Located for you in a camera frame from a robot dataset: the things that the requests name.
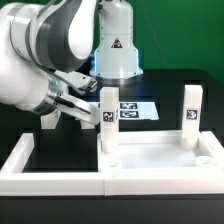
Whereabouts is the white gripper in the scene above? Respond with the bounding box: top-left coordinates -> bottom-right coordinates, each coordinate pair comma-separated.
49,93 -> 100,125

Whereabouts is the white desk top tray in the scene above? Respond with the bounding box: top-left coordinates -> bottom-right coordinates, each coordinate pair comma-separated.
97,130 -> 224,172

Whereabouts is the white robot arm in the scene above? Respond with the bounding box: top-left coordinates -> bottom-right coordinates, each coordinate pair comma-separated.
0,0 -> 143,125

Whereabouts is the fiducial marker sheet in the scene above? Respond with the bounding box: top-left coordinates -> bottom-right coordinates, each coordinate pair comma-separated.
101,102 -> 159,123

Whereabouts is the white U-shaped fence frame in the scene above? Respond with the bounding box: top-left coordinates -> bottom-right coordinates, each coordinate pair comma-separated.
0,134 -> 224,196

